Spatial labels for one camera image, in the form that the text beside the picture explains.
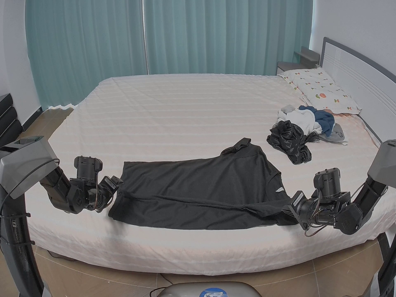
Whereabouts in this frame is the black shiny garment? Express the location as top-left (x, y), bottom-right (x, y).
top-left (267, 121), bottom-right (312, 166)

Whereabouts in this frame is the white printed pillow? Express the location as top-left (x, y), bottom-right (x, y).
top-left (280, 68), bottom-right (362, 115)

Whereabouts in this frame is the pile of clothes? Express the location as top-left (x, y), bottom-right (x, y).
top-left (277, 104), bottom-right (349, 146)

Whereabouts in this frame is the black cable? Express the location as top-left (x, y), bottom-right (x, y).
top-left (148, 272), bottom-right (175, 297)
top-left (0, 158), bottom-right (60, 216)

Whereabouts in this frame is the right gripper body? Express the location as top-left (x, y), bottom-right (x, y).
top-left (281, 191), bottom-right (321, 230)

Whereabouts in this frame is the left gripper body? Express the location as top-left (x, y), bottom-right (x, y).
top-left (96, 174), bottom-right (124, 210)

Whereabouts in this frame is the blue-green curtain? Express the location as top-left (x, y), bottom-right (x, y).
top-left (26, 0), bottom-right (149, 111)
top-left (144, 0), bottom-right (314, 76)

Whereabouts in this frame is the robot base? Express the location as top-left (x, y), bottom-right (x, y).
top-left (158, 282), bottom-right (260, 297)

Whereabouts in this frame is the grey bedside table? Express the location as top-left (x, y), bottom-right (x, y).
top-left (277, 47), bottom-right (321, 75)

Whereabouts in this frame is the bed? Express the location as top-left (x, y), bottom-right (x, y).
top-left (9, 37), bottom-right (396, 275)

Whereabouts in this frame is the black T-shirt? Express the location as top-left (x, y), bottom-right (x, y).
top-left (108, 138), bottom-right (299, 231)

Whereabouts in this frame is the black chest of drawers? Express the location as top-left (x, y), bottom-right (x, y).
top-left (0, 93), bottom-right (24, 149)

